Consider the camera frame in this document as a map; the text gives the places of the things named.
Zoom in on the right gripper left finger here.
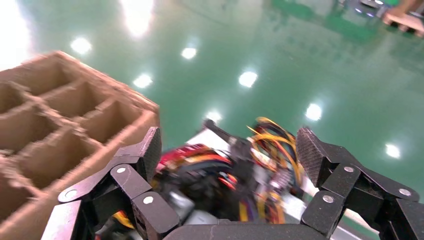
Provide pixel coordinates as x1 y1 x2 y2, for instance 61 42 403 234
57 127 180 240

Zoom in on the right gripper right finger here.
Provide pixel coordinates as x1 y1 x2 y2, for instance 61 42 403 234
295 127 412 238

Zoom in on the wooden pallet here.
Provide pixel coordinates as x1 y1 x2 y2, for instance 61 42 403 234
382 5 424 38

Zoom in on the brown cardboard divider box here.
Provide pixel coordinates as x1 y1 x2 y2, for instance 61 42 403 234
0 50 162 240

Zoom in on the power supply yellow wire bundle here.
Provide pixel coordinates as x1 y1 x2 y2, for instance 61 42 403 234
202 115 304 190

